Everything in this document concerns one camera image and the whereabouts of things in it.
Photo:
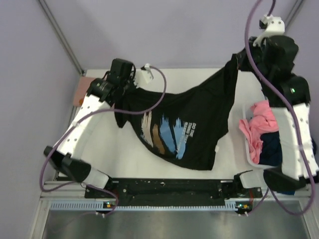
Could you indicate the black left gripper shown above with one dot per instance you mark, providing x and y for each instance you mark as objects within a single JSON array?
[{"x": 131, "y": 80}]

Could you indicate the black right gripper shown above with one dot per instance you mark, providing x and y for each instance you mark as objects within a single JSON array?
[{"x": 241, "y": 57}]

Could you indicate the black t shirt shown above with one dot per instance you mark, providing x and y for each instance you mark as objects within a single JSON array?
[{"x": 184, "y": 128}]

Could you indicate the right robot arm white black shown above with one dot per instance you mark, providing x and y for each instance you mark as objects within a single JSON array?
[{"x": 289, "y": 99}]

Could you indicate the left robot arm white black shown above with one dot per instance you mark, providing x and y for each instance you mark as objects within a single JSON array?
[{"x": 65, "y": 155}]

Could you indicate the folded pink t shirt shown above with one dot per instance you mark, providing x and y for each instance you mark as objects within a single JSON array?
[{"x": 81, "y": 90}]

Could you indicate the white plastic laundry basket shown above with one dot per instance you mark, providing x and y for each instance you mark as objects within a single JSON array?
[{"x": 248, "y": 115}]

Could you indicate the pink crumpled t shirt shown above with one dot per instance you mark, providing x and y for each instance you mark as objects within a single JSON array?
[{"x": 263, "y": 121}]

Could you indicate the dark blue crumpled t shirt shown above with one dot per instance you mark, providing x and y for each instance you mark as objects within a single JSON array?
[{"x": 271, "y": 153}]

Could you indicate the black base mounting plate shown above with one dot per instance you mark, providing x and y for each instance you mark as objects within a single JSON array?
[{"x": 178, "y": 192}]

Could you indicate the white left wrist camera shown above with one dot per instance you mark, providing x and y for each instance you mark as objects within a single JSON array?
[{"x": 144, "y": 76}]

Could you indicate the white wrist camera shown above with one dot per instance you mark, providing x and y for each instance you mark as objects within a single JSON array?
[
  {"x": 271, "y": 25},
  {"x": 144, "y": 76}
]

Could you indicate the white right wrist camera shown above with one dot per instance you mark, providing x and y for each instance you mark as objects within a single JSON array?
[{"x": 271, "y": 25}]

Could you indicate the right aluminium corner post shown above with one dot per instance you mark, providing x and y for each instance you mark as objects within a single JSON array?
[{"x": 293, "y": 13}]

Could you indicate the aluminium corner post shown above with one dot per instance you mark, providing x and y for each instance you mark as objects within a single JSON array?
[
  {"x": 60, "y": 36},
  {"x": 293, "y": 13}
]

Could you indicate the left aluminium corner post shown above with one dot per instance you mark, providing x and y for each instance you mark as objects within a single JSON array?
[{"x": 60, "y": 36}]

